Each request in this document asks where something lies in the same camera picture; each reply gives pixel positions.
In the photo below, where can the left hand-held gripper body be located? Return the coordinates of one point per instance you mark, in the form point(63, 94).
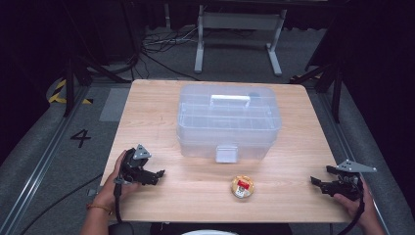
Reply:
point(132, 164)

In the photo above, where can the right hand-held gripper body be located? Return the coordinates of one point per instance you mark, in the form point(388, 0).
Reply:
point(349, 187)

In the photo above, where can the round gold red snack packet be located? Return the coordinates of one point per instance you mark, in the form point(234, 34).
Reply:
point(242, 186)

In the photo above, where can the clear plastic storage box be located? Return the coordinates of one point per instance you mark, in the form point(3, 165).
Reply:
point(228, 124)

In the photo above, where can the person's right hand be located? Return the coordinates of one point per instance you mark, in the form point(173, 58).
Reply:
point(367, 207)

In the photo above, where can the person's left hand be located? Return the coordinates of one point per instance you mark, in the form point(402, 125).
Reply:
point(109, 192)

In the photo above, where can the black tripod stand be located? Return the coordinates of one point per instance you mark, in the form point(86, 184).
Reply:
point(329, 80)
point(84, 70)

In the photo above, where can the grey metal floor rail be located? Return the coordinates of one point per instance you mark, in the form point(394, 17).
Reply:
point(349, 140)
point(42, 166)

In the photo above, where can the grey metal desk frame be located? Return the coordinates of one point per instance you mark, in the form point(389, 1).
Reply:
point(239, 21)

